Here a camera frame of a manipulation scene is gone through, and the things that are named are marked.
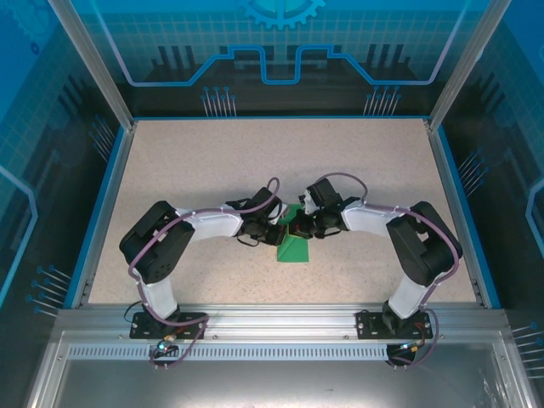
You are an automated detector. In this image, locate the green paper sheet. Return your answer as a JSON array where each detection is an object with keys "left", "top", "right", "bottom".
[{"left": 275, "top": 202, "right": 312, "bottom": 264}]

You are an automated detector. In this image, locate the steel sheet tray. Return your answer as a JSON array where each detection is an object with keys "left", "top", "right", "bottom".
[{"left": 25, "top": 331, "right": 541, "bottom": 408}]

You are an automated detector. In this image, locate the right connector with green light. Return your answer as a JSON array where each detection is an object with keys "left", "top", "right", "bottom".
[{"left": 394, "top": 338, "right": 427, "bottom": 354}]

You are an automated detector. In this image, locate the connector with green light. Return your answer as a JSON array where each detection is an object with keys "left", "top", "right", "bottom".
[
  {"left": 394, "top": 338, "right": 427, "bottom": 354},
  {"left": 156, "top": 334, "right": 179, "bottom": 354}
]

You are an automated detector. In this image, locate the left connector with green light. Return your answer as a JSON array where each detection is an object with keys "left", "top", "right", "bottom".
[{"left": 156, "top": 334, "right": 179, "bottom": 354}]

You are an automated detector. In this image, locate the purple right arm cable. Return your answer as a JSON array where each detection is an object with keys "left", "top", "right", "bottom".
[{"left": 320, "top": 171, "right": 464, "bottom": 371}]

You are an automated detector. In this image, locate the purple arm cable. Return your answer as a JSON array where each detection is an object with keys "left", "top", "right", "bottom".
[
  {"left": 320, "top": 171, "right": 464, "bottom": 371},
  {"left": 126, "top": 176, "right": 281, "bottom": 371}
]

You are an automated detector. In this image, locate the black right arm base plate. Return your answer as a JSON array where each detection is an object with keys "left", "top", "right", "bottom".
[{"left": 355, "top": 309, "right": 437, "bottom": 340}]

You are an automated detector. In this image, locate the slotted grey cable duct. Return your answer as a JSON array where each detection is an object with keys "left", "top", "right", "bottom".
[{"left": 67, "top": 344, "right": 426, "bottom": 362}]

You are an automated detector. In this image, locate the aluminium right table rail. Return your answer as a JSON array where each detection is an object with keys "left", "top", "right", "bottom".
[{"left": 424, "top": 121, "right": 488, "bottom": 308}]

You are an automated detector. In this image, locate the aluminium table rail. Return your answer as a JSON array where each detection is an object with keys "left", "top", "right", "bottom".
[
  {"left": 70, "top": 121, "right": 139, "bottom": 309},
  {"left": 424, "top": 121, "right": 488, "bottom": 308}
]

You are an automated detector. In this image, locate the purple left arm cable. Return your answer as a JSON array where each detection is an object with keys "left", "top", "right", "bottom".
[{"left": 126, "top": 176, "right": 281, "bottom": 371}]

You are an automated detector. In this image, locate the aluminium left table rail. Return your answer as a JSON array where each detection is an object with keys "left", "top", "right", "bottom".
[{"left": 70, "top": 121, "right": 139, "bottom": 309}]

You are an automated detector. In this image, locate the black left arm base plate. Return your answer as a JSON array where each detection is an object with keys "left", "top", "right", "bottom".
[{"left": 129, "top": 310, "right": 209, "bottom": 340}]

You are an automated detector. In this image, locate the thin black wire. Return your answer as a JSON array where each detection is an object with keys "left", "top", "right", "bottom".
[{"left": 122, "top": 302, "right": 144, "bottom": 324}]

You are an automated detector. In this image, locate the aluminium right frame post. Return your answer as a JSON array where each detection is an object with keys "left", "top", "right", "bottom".
[{"left": 427, "top": 0, "right": 513, "bottom": 133}]

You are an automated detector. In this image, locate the aluminium frame post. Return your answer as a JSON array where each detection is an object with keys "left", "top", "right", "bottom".
[
  {"left": 45, "top": 0, "right": 139, "bottom": 132},
  {"left": 427, "top": 0, "right": 513, "bottom": 133}
]

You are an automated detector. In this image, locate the aluminium left frame post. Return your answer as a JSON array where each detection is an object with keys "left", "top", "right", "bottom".
[{"left": 45, "top": 0, "right": 139, "bottom": 132}]

